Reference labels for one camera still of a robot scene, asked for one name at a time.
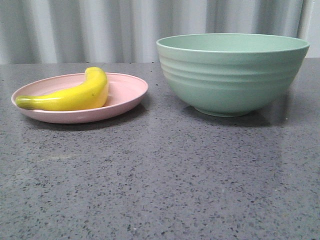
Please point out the yellow toy banana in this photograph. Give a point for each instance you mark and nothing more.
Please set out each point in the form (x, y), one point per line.
(91, 94)

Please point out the green ribbed plastic bowl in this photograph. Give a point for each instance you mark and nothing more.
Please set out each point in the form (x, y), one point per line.
(230, 74)

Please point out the pink plastic plate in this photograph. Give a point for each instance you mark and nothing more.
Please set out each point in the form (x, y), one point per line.
(125, 93)

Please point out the white pleated curtain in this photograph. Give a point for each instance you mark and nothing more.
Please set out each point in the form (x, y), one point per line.
(126, 31)

